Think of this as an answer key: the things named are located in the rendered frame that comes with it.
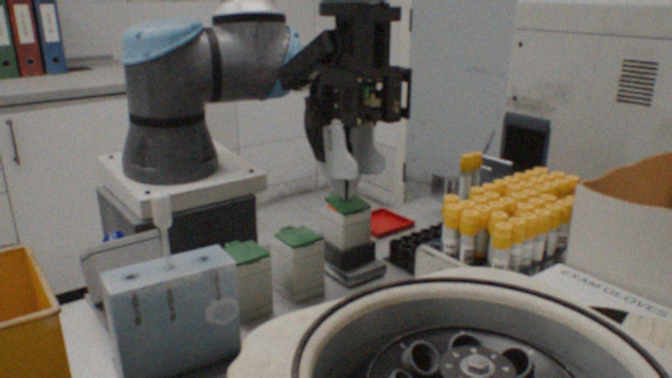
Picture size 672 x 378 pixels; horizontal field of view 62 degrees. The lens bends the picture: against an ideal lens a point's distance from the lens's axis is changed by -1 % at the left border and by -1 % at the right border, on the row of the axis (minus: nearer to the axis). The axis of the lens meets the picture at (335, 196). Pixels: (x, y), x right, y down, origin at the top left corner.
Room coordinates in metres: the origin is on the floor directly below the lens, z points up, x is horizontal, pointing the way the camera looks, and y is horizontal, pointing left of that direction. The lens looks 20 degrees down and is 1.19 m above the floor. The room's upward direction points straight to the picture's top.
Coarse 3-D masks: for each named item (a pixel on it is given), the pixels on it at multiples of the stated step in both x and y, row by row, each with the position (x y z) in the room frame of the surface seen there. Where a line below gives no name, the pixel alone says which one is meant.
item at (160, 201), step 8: (160, 192) 0.40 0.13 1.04; (152, 200) 0.40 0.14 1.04; (160, 200) 0.39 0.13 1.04; (168, 200) 0.40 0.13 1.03; (152, 208) 0.40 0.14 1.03; (160, 208) 0.39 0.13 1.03; (168, 208) 0.40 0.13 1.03; (160, 216) 0.39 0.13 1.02; (168, 216) 0.40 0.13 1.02; (160, 224) 0.39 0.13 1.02; (168, 224) 0.40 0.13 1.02
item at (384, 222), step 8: (384, 208) 0.76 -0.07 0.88; (376, 216) 0.75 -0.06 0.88; (384, 216) 0.75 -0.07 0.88; (392, 216) 0.74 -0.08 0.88; (400, 216) 0.73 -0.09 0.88; (376, 224) 0.72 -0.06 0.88; (384, 224) 0.72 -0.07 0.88; (392, 224) 0.72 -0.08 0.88; (400, 224) 0.71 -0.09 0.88; (408, 224) 0.71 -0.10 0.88; (376, 232) 0.68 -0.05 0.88; (384, 232) 0.68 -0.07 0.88; (392, 232) 0.69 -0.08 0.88
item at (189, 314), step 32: (192, 256) 0.42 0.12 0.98; (224, 256) 0.42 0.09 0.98; (128, 288) 0.37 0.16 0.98; (160, 288) 0.38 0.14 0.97; (192, 288) 0.39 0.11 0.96; (224, 288) 0.41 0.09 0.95; (128, 320) 0.36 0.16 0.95; (160, 320) 0.38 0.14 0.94; (192, 320) 0.39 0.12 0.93; (224, 320) 0.41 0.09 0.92; (128, 352) 0.36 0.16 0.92; (160, 352) 0.38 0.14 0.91; (192, 352) 0.39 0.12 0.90; (224, 352) 0.40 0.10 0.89
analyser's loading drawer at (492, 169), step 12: (480, 168) 0.77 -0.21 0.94; (492, 168) 0.81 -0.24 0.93; (504, 168) 0.79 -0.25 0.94; (516, 168) 0.85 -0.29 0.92; (528, 168) 0.86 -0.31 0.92; (432, 180) 0.77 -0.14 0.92; (444, 180) 0.75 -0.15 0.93; (480, 180) 0.77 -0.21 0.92; (492, 180) 0.80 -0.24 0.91; (432, 192) 0.77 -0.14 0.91; (444, 192) 0.75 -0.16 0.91; (456, 192) 0.73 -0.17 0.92
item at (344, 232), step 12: (324, 216) 0.60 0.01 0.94; (336, 216) 0.58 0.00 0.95; (348, 216) 0.57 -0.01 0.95; (360, 216) 0.58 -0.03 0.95; (324, 228) 0.60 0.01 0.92; (336, 228) 0.58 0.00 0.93; (348, 228) 0.57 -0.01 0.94; (360, 228) 0.58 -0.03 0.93; (336, 240) 0.58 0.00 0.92; (348, 240) 0.57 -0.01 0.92; (360, 240) 0.58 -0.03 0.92
